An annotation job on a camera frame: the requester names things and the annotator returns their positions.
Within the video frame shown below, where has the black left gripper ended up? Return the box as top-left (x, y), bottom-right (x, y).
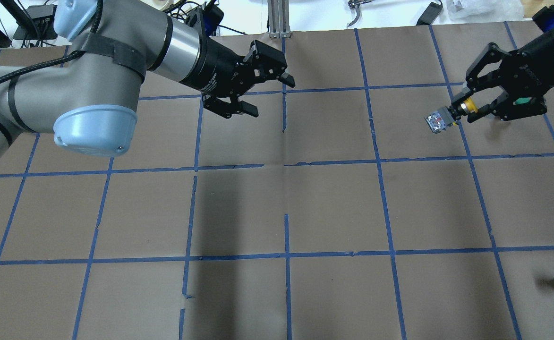
top-left (182, 36), bottom-right (296, 119)

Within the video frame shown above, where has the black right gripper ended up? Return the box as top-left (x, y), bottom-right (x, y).
top-left (452, 27), bottom-right (554, 123)

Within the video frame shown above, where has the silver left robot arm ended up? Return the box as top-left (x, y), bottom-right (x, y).
top-left (0, 0), bottom-right (290, 157)

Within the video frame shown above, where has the green push button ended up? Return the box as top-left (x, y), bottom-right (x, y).
top-left (513, 97), bottom-right (532, 105)

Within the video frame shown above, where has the black power adapter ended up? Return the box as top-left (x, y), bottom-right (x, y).
top-left (416, 0), bottom-right (443, 26)

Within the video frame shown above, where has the aluminium frame post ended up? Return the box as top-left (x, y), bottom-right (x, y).
top-left (267, 0), bottom-right (291, 39)

